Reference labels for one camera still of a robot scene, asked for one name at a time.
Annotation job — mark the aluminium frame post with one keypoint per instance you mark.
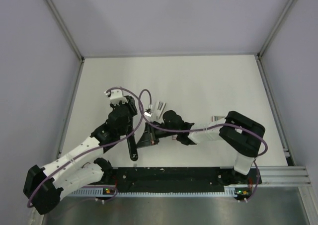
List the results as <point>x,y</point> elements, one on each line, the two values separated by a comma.
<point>63,28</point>
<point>275,29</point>

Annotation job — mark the black stapler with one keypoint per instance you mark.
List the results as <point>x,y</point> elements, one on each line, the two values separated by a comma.
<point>131,141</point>

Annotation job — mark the aluminium frame right post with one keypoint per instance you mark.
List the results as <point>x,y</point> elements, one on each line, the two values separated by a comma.
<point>275,29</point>

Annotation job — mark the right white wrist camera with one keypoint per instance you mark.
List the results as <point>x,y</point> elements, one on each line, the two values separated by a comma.
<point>148,113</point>

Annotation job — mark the grey slotted cable duct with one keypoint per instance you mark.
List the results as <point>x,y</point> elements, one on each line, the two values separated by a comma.
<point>104,193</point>

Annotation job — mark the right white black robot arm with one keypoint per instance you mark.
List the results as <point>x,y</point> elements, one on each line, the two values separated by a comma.
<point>243,134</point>

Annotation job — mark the aluminium frame left post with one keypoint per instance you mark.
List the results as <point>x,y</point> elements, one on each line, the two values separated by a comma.
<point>63,28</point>

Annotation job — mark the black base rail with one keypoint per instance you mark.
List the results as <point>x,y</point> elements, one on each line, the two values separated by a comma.
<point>170,179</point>

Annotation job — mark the white stapler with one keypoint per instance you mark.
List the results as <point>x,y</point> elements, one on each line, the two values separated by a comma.
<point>159,109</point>

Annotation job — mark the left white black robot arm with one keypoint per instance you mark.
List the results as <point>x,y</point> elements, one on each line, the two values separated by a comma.
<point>46,186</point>

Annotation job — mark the red white staple box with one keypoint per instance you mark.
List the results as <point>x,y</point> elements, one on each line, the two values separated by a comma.
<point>175,137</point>

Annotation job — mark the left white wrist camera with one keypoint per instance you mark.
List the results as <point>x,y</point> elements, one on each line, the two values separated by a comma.
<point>116,97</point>

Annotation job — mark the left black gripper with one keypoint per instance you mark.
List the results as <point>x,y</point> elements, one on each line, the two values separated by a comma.
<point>130,104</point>

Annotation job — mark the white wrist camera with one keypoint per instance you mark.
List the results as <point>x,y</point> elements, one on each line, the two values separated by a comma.
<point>148,113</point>
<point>116,97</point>

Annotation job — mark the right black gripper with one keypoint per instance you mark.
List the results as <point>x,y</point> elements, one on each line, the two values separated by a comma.
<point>150,138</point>

